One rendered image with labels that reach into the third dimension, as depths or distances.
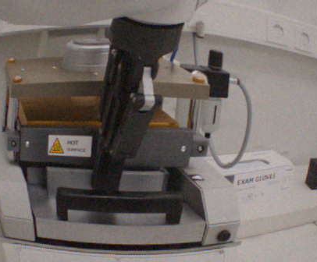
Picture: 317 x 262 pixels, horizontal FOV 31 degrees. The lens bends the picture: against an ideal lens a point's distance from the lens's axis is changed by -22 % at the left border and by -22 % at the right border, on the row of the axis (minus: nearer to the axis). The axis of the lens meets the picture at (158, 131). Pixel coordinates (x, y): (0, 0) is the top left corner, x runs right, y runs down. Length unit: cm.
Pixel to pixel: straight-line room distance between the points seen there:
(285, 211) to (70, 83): 67
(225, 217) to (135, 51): 26
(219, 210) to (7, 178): 28
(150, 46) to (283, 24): 88
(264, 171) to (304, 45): 39
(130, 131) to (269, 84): 90
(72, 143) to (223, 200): 19
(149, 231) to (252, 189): 60
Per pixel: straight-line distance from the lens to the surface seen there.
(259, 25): 147
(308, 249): 125
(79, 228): 75
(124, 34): 66
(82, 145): 81
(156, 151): 84
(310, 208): 137
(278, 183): 140
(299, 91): 163
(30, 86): 79
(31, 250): 75
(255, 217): 129
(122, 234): 77
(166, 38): 66
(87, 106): 89
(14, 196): 75
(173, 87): 84
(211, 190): 83
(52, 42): 104
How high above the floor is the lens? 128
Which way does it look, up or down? 16 degrees down
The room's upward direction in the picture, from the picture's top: 7 degrees clockwise
